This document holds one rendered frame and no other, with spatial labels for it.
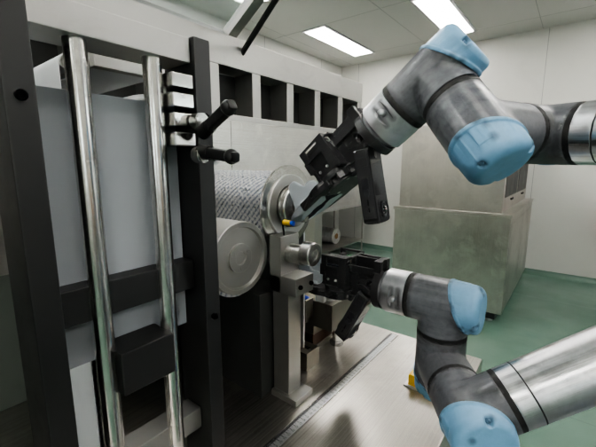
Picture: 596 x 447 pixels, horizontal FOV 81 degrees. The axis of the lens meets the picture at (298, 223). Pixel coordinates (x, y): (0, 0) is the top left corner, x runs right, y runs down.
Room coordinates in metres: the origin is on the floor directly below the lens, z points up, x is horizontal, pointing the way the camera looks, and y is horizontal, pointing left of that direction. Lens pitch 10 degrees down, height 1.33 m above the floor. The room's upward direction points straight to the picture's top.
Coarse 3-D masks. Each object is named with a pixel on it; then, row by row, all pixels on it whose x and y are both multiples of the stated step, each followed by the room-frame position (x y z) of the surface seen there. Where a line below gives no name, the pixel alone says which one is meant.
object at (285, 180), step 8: (288, 176) 0.64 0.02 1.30; (296, 176) 0.65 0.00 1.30; (280, 184) 0.62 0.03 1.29; (288, 184) 0.64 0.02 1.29; (304, 184) 0.67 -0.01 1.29; (272, 192) 0.60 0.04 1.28; (272, 200) 0.60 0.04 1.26; (272, 208) 0.60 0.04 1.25; (272, 216) 0.60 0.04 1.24; (272, 224) 0.60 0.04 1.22; (280, 224) 0.62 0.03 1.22; (264, 232) 0.65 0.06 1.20
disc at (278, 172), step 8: (280, 168) 0.63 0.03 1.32; (288, 168) 0.64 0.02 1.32; (296, 168) 0.66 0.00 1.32; (272, 176) 0.61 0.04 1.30; (280, 176) 0.63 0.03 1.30; (304, 176) 0.68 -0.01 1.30; (264, 184) 0.60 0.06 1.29; (272, 184) 0.61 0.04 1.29; (264, 192) 0.59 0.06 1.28; (264, 200) 0.59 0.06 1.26; (264, 208) 0.59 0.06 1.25; (264, 216) 0.59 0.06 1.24; (264, 224) 0.59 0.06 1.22; (304, 224) 0.68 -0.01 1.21; (272, 232) 0.61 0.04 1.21
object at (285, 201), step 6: (288, 186) 0.63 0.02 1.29; (282, 192) 0.62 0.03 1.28; (288, 192) 0.61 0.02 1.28; (282, 198) 0.61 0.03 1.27; (288, 198) 0.61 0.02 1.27; (282, 204) 0.61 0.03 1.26; (288, 204) 0.61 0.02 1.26; (282, 210) 0.60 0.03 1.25; (288, 210) 0.61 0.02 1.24; (282, 216) 0.61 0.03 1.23; (288, 216) 0.61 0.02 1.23; (300, 222) 0.64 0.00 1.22
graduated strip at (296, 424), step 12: (396, 336) 0.82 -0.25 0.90; (384, 348) 0.76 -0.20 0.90; (360, 360) 0.71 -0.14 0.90; (348, 372) 0.66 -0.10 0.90; (336, 384) 0.62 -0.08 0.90; (324, 396) 0.59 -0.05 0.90; (312, 408) 0.56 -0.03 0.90; (300, 420) 0.53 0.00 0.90; (288, 432) 0.50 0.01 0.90; (276, 444) 0.47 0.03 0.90
